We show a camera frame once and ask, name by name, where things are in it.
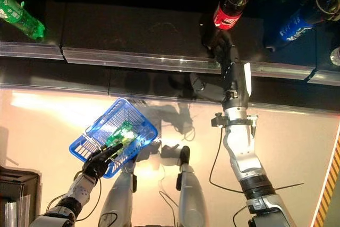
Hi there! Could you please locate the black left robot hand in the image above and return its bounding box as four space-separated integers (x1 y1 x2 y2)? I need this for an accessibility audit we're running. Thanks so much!
81 142 124 181

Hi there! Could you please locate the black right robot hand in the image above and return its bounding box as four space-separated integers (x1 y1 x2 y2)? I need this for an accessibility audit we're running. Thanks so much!
200 29 253 103

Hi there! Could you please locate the blue plastic shopping basket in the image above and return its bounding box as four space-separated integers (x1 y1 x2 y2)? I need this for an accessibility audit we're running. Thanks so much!
69 97 159 179

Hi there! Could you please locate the green Sprite bottle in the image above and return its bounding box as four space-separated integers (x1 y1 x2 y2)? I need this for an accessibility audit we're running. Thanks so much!
106 120 139 148
0 0 46 42

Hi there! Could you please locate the small Coca-Cola bottle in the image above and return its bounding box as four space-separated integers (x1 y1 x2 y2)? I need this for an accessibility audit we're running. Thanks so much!
212 0 262 31

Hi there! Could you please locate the robot left leg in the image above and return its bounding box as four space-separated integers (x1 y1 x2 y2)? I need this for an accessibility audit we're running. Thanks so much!
98 157 138 227

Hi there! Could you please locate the small Pepsi cola bottle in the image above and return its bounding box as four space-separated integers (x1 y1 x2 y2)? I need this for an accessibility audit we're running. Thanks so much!
264 0 340 52

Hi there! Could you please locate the small water bottle red cap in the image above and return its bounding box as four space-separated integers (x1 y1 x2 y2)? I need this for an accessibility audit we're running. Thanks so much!
330 47 340 66

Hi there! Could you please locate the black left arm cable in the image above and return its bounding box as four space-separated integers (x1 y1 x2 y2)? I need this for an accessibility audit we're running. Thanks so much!
46 176 103 222

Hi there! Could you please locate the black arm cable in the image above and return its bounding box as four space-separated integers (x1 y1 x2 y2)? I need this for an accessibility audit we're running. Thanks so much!
46 176 103 222
209 128 245 195

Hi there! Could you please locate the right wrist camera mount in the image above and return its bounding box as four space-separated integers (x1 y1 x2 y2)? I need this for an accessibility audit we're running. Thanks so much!
211 113 259 134

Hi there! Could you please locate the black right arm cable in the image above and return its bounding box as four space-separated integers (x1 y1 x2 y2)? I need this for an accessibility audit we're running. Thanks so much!
209 128 245 195

